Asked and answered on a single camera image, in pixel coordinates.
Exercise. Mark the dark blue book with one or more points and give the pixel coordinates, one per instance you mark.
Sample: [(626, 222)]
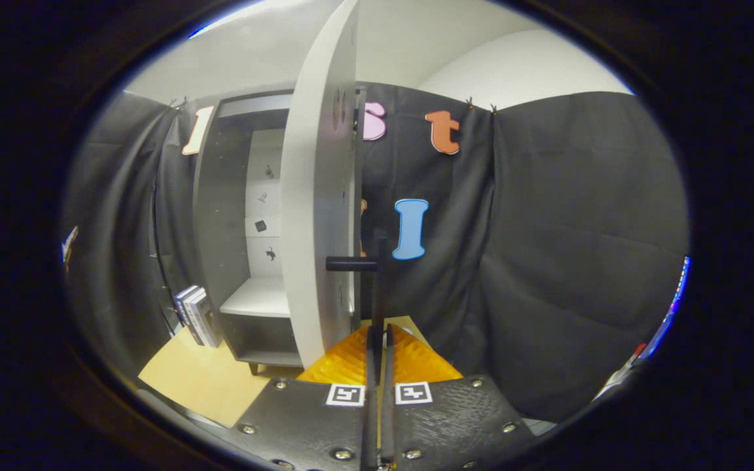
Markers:
[(184, 311)]

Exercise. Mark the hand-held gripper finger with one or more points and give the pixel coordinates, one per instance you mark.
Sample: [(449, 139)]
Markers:
[(370, 425), (387, 425)]

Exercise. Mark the black backdrop cloth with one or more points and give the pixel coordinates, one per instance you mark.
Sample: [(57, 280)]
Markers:
[(580, 229)]

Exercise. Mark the small red object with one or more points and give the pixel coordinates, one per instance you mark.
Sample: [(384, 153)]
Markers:
[(640, 350)]

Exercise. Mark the white side desk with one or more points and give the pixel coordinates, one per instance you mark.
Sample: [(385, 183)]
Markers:
[(616, 379)]

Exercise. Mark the grey cabinet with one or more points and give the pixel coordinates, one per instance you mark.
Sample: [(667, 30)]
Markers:
[(220, 216)]

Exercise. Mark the white spine book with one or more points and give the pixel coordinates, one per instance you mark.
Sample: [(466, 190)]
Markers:
[(195, 318)]

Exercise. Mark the white cabinet door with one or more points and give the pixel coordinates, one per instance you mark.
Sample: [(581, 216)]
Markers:
[(315, 229)]

